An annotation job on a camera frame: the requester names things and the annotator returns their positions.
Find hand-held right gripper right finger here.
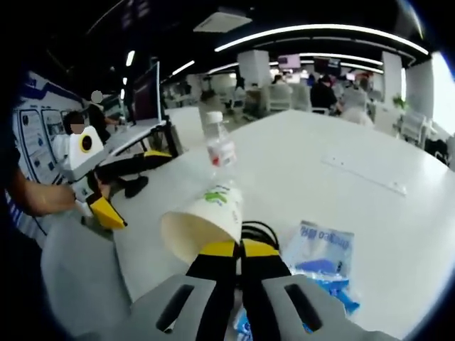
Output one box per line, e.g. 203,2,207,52
241,238,349,341

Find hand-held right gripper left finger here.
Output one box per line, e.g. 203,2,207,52
129,240,239,341

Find black cable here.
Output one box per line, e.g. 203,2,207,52
242,220,281,250

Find white printed paper cup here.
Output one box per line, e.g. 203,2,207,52
159,182,245,266

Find clear packet with blue pad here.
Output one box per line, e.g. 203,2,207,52
283,219,356,286

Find blue plastic packet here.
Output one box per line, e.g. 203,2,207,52
232,272,360,341

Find clear water bottle red label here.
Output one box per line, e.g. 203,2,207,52
198,110,239,186

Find grey monitor stand black legs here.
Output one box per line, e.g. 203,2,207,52
105,118,184,198

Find grey chair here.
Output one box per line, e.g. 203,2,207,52
40,219,133,321

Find black computer monitor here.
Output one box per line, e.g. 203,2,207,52
132,61,164,124

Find ceiling air vent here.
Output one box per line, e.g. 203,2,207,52
193,11,254,33

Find white office chair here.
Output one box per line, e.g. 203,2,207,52
400,111,434,144

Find long ceiling light strip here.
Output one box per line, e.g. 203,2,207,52
214,23,430,55

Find white blue wall poster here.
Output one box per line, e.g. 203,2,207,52
13,70,78,186

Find pink wall screen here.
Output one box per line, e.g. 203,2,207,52
277,54,301,69

